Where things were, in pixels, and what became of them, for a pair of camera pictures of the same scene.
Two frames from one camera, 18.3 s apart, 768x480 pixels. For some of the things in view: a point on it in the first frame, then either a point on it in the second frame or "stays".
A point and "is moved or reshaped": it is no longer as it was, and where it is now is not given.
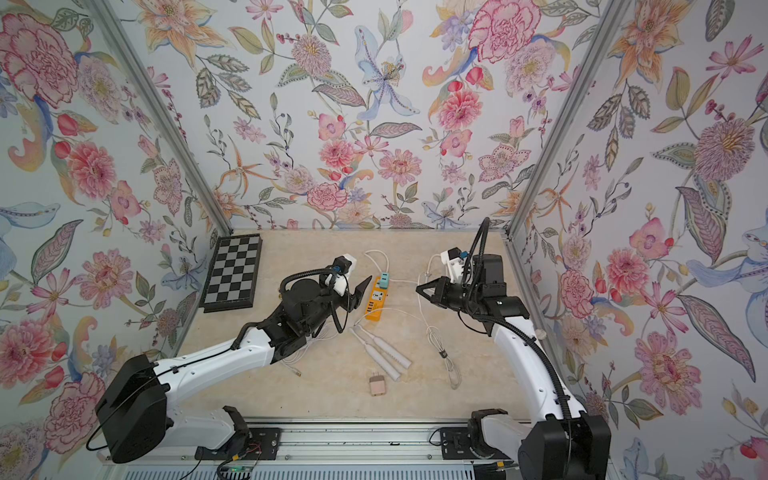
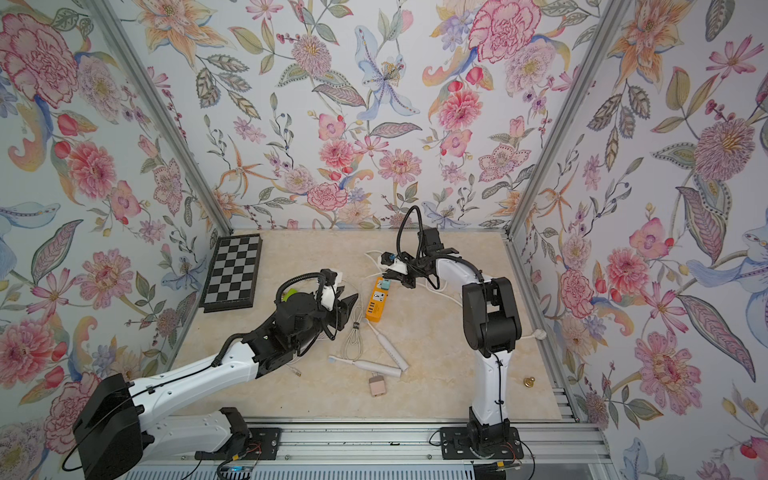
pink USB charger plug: (377, 384) stays
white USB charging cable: (316, 339) is moved or reshaped
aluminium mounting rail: (357, 444) stays
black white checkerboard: (232, 273) stays
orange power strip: (376, 307) stays
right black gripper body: (466, 299) → (416, 270)
